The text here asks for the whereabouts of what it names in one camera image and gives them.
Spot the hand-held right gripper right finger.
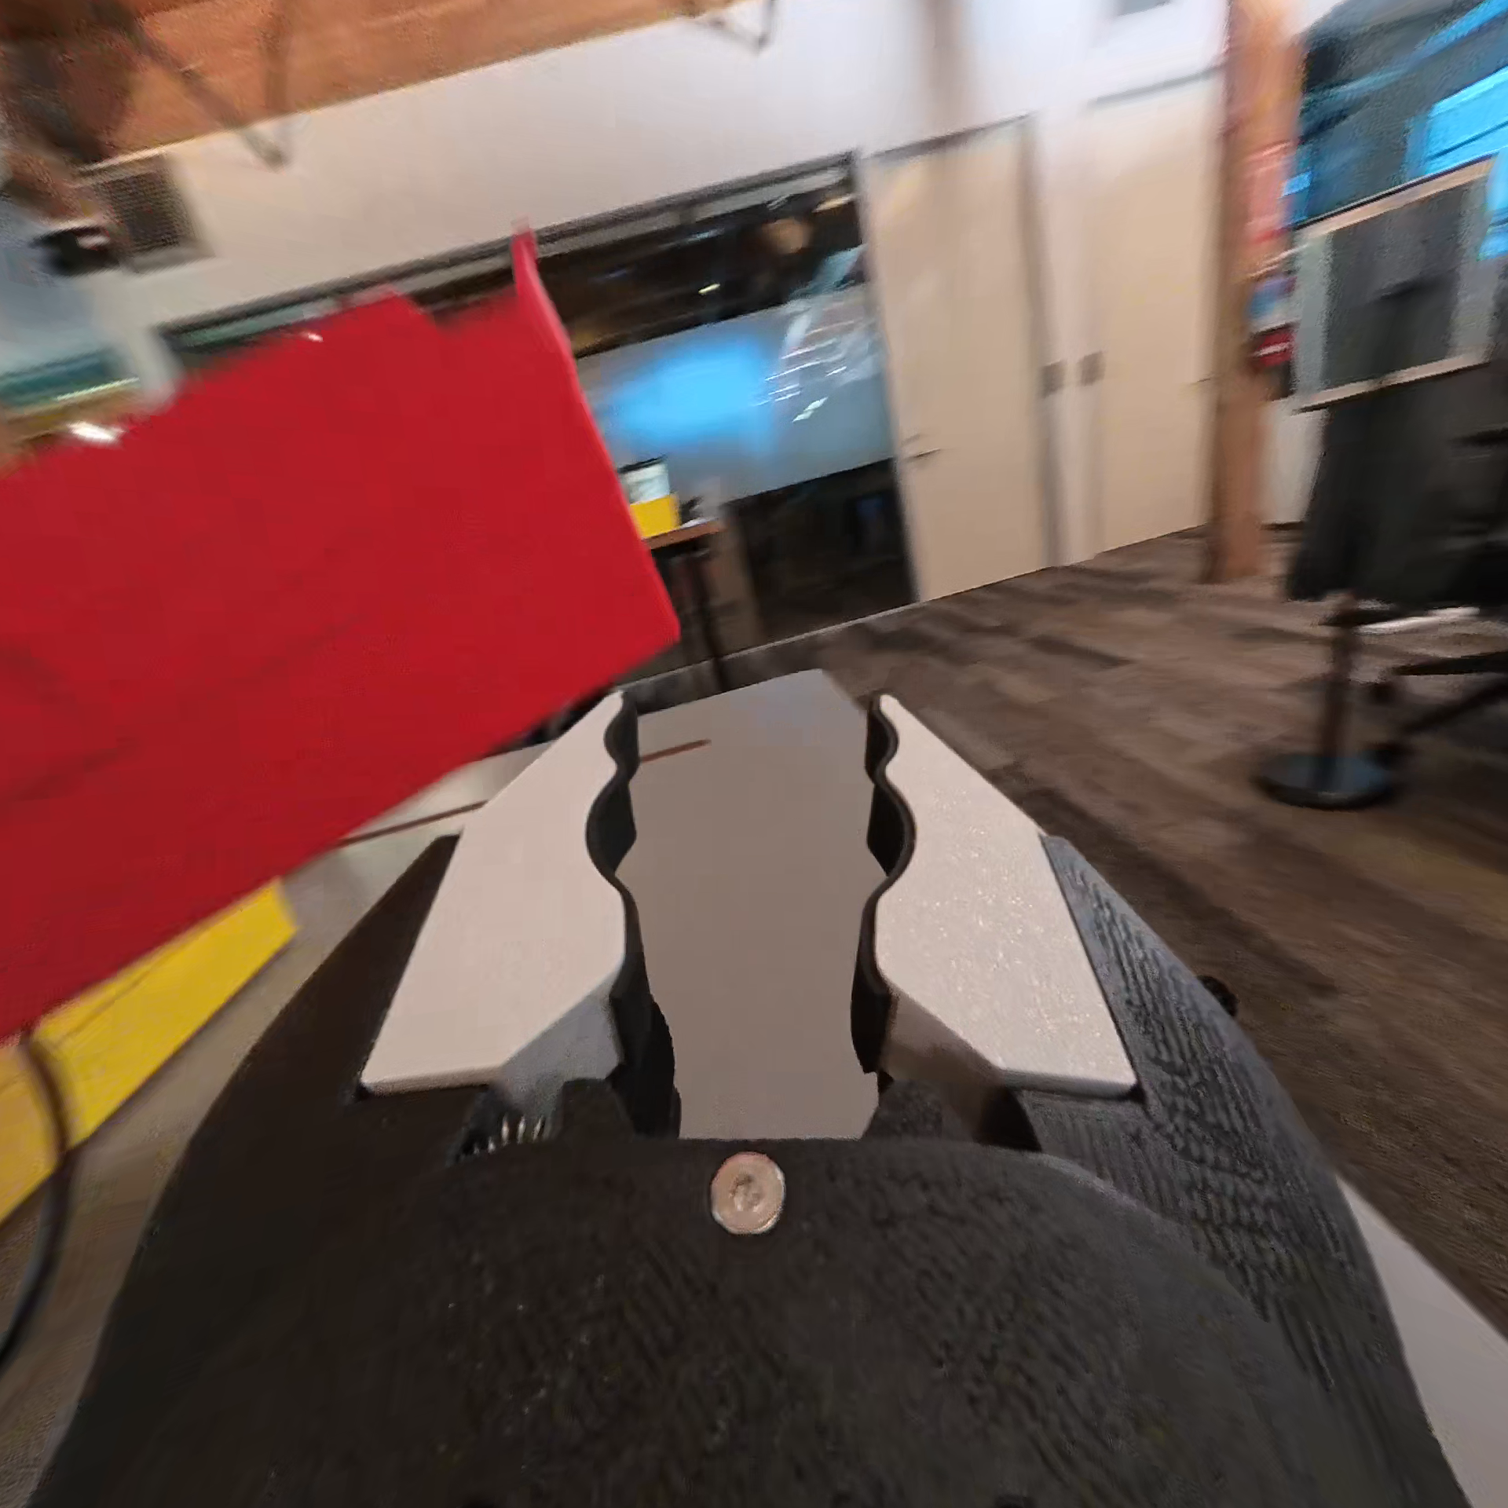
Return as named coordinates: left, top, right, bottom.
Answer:
left=848, top=693, right=1140, bottom=1138

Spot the dark glass window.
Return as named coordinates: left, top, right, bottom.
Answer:
left=530, top=158, right=923, bottom=664

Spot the yellow plastic bin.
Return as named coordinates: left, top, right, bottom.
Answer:
left=0, top=881, right=298, bottom=1222

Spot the wall display screen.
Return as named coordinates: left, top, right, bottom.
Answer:
left=1288, top=0, right=1508, bottom=265

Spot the white double door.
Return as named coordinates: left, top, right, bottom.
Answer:
left=864, top=114, right=1221, bottom=605

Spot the wooden post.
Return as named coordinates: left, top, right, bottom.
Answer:
left=1200, top=0, right=1302, bottom=587

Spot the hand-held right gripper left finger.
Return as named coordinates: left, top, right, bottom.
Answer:
left=358, top=691, right=681, bottom=1136

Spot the framed grey board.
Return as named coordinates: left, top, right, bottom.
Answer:
left=1288, top=156, right=1501, bottom=416

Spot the thin black cable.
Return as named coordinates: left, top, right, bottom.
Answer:
left=0, top=1034, right=83, bottom=1359

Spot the red plastic bin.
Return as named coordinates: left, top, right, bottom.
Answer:
left=0, top=229, right=686, bottom=1041

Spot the wall air vent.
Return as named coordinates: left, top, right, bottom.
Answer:
left=81, top=156, right=216, bottom=269

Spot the wooden side table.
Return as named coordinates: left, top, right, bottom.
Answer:
left=640, top=515, right=758, bottom=698

